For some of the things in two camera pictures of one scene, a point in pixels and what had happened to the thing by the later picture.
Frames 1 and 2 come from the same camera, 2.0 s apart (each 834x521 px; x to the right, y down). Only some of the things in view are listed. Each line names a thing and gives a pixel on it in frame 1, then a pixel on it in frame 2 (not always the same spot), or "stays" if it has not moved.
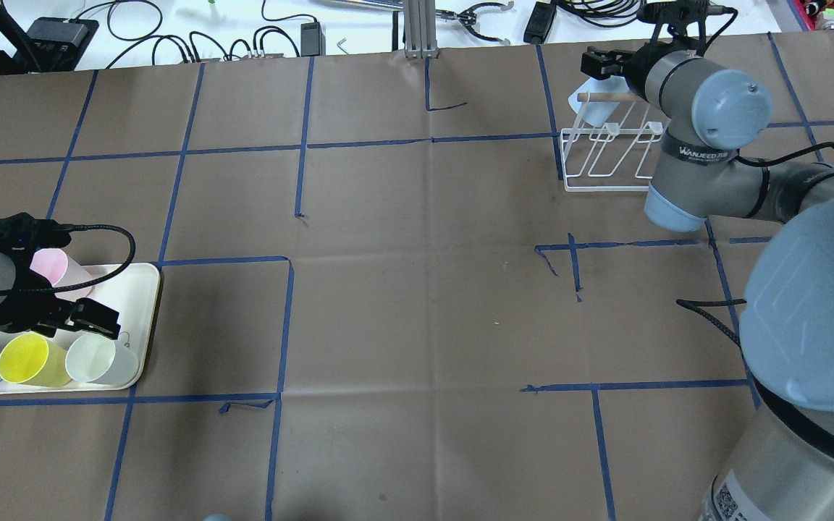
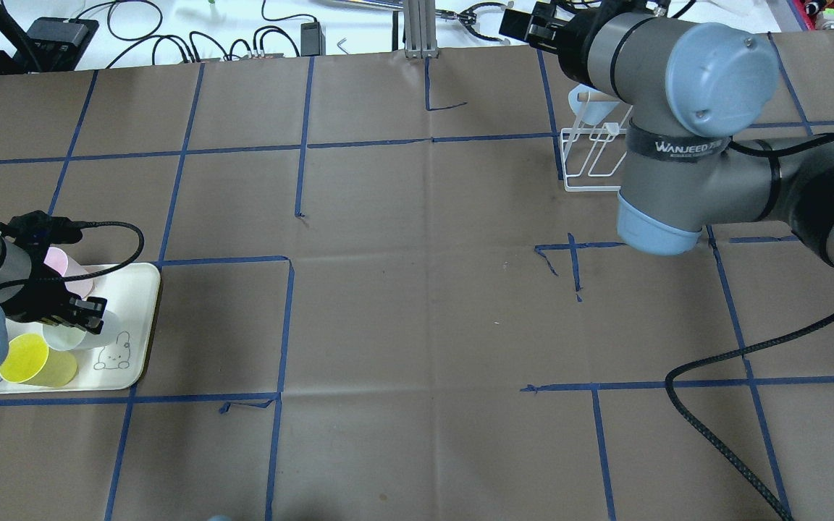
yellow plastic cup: [27, 358] stays
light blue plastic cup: [597, 112] stays
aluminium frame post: [420, 29] stays
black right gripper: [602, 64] to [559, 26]
